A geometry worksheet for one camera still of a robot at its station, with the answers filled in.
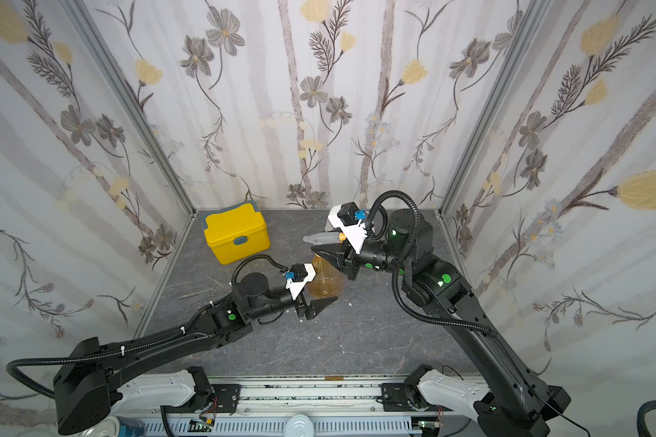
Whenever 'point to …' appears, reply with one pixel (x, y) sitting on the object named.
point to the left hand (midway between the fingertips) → (330, 282)
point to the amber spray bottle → (328, 280)
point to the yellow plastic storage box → (236, 231)
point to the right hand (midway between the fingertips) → (327, 246)
